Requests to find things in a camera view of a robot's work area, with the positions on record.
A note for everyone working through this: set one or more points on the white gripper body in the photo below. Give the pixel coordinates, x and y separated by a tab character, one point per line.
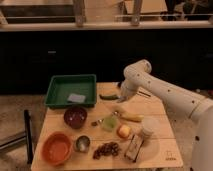
126	95

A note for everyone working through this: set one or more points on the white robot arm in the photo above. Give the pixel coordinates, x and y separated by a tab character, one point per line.
197	107

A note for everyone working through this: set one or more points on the orange bowl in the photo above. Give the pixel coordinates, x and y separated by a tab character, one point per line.
56	149

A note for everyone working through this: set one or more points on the green chili pepper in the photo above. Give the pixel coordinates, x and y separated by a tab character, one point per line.
109	97

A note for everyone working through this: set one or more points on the metal fork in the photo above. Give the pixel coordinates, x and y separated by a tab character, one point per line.
99	121

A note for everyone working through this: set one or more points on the yellow banana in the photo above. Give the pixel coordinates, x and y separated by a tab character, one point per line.
130	117

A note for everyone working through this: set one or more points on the green cup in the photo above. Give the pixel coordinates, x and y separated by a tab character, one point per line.
109	123

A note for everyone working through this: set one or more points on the red yellow apple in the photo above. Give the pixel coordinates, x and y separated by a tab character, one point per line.
123	131

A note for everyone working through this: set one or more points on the white lidded jar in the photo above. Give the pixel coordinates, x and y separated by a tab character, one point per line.
148	126

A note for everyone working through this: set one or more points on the green plastic tray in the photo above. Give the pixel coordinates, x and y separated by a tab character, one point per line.
62	86

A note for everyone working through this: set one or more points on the grey sponge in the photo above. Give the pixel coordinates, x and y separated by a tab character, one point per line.
77	98

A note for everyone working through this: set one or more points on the bunch of dark grapes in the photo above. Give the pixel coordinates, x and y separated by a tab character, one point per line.
111	148

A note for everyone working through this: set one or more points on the small metal cup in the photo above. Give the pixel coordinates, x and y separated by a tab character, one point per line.
82	143

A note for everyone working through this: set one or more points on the black metal stand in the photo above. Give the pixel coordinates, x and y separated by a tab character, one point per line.
21	138

